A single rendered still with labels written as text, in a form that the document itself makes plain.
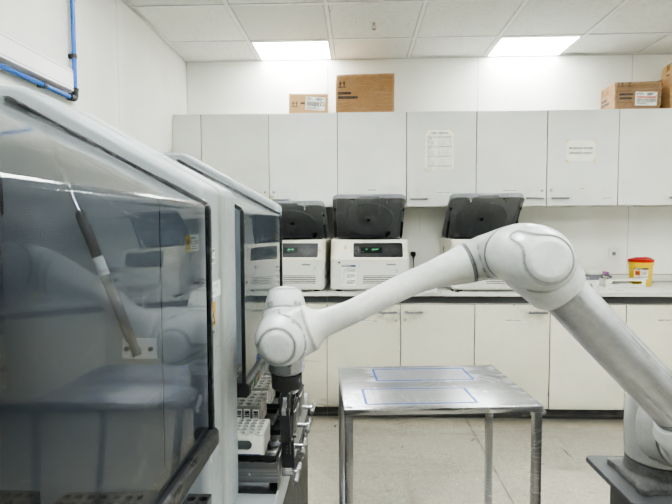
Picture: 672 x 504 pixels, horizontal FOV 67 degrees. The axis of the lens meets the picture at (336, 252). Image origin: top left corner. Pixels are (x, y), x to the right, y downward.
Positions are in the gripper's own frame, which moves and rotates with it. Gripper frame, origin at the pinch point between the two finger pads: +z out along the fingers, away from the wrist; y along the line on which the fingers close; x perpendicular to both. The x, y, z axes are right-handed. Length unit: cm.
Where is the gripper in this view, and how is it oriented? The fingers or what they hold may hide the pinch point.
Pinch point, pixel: (288, 452)
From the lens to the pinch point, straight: 136.0
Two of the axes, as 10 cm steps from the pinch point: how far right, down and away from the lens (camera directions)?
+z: 0.1, 10.0, 0.5
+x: 10.0, -0.1, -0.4
